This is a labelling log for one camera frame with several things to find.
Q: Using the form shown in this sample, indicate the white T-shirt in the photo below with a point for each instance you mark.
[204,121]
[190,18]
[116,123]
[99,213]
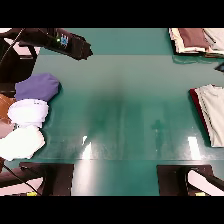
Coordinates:
[215,113]

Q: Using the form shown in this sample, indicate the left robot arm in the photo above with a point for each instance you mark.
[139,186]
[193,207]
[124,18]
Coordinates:
[50,39]

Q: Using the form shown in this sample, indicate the purple garment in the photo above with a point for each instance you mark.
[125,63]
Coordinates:
[37,86]

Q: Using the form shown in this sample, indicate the white garment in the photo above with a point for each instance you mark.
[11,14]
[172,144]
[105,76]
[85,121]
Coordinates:
[216,38]
[20,143]
[28,112]

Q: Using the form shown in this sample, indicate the dark red garment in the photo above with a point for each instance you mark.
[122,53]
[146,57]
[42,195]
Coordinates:
[198,106]

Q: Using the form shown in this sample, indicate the cream garment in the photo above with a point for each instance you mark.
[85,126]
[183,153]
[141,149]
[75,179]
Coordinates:
[175,41]

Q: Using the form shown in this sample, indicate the brown garment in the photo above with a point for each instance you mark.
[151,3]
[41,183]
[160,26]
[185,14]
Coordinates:
[194,36]
[5,106]

